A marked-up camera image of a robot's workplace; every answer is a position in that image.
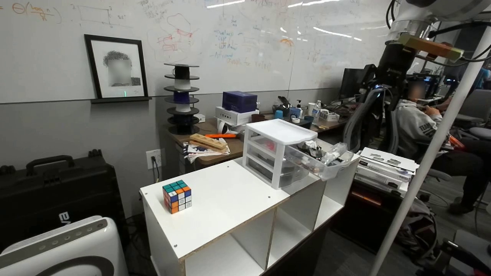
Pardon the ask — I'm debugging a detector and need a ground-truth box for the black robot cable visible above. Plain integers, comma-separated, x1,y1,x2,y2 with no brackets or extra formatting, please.
384,0,398,30

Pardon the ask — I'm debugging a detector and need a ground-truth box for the white plastic drawer unit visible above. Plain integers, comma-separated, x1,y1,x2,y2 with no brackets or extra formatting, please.
240,118,318,190

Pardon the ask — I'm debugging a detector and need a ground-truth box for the dark computer monitor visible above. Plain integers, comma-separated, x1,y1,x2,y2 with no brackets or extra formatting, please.
338,67,368,101

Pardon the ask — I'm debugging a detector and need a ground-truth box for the wooden desk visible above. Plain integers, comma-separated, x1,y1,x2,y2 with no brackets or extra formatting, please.
168,113,349,170

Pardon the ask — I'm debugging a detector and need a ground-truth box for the black floor equipment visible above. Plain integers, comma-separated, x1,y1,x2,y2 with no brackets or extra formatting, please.
426,237,491,276

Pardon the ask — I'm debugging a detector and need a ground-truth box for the black hard carrying case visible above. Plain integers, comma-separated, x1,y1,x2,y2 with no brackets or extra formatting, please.
0,148,127,251

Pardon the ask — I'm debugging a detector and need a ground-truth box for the white wall outlet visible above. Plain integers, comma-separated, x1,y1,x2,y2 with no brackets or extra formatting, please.
144,147,163,170

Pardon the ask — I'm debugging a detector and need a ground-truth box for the stack of filament spools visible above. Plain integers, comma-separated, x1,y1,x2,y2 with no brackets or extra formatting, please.
162,61,202,136

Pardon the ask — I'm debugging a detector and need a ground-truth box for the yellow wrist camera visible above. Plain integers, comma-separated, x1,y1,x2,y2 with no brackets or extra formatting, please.
397,32,466,64

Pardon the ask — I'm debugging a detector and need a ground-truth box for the white diagonal pole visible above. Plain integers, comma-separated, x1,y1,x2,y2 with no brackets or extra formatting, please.
368,24,491,276

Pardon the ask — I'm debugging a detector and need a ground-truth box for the stack of papers and books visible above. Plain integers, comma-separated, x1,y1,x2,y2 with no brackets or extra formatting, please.
354,145,420,196

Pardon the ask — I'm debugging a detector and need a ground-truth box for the seated person in grey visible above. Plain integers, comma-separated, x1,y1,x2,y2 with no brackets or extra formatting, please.
395,75,491,216

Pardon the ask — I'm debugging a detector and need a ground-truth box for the grey office chair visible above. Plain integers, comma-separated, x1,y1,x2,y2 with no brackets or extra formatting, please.
341,87,400,153

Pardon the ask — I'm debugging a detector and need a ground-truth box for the dark backpack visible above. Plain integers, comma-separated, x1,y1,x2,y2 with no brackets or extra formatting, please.
397,197,441,257

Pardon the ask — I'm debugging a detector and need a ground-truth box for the white crumpled cloth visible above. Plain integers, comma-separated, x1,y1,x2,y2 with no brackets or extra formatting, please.
182,142,226,165

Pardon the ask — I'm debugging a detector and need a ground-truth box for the light wooden piece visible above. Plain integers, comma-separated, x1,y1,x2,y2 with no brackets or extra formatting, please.
188,132,231,153

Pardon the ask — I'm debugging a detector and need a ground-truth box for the black framed picture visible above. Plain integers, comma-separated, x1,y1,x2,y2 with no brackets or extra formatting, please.
82,33,151,104

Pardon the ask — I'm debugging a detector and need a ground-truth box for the white air purifier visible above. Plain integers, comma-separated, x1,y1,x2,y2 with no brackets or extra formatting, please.
0,214,128,276

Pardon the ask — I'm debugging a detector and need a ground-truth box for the white flat box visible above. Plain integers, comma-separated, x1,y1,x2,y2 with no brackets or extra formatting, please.
213,104,260,127

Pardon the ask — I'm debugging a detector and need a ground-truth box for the blue box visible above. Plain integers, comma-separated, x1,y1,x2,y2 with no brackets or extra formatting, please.
220,90,259,115

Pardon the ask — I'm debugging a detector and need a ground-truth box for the white cubby shelf unit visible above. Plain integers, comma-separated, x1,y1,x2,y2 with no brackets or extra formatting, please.
139,139,360,276

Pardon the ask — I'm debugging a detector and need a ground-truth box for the rubik's cube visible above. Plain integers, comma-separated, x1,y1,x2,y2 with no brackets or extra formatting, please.
160,178,193,214

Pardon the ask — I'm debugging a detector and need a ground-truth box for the white container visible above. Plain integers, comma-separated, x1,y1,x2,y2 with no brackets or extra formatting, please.
306,99,322,124

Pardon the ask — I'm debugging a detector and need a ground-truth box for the orange tool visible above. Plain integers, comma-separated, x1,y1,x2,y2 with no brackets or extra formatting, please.
205,132,239,141

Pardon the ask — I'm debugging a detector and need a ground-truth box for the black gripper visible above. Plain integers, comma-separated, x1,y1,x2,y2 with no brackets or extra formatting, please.
375,43,417,90

